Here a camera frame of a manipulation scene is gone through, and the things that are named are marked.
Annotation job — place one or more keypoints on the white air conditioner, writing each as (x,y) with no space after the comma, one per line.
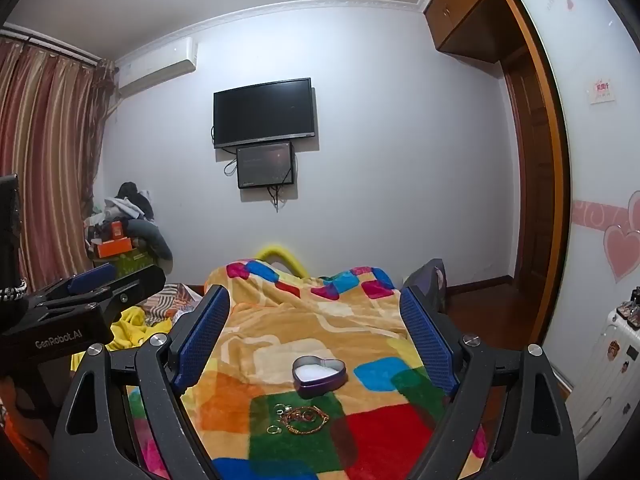
(155,67)

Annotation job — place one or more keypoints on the black garment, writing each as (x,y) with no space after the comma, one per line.
(131,191)

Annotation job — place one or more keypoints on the yellow cloth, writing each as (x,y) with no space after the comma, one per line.
(130,327)

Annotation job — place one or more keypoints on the white paper sticker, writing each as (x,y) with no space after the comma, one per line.
(601,91)

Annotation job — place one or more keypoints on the purple heart-shaped tin box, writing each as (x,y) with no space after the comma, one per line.
(320,382)

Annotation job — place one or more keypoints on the black wall television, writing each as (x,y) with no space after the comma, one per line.
(262,112)

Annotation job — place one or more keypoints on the white heart-patterned wardrobe door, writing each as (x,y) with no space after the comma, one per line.
(590,170)

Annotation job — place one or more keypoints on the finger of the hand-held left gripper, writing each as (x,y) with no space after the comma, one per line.
(92,277)
(140,282)

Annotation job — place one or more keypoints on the yellow padded tube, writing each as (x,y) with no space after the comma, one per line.
(280,252)

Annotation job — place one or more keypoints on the orange box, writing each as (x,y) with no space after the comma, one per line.
(112,248)

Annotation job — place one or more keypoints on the colourful patchwork blanket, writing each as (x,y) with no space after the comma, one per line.
(300,320)

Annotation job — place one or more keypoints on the grey pillow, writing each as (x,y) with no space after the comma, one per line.
(152,240)

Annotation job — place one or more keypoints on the striped cloth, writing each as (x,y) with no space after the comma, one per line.
(165,302)

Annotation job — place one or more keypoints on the brown wooden door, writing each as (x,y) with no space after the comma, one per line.
(530,185)

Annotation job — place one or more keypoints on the white suitcase with stickers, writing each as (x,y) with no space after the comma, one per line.
(600,385)

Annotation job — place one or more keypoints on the green cardboard box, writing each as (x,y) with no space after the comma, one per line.
(125,263)

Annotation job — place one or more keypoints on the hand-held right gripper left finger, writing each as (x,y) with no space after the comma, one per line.
(200,340)

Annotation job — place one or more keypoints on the small black wall monitor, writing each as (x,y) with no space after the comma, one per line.
(265,165)

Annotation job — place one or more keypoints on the striped red curtain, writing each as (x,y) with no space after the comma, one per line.
(45,160)

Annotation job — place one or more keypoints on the wooden overhead cabinet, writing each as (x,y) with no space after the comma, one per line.
(465,5)

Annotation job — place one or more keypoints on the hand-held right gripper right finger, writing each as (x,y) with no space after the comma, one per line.
(425,340)

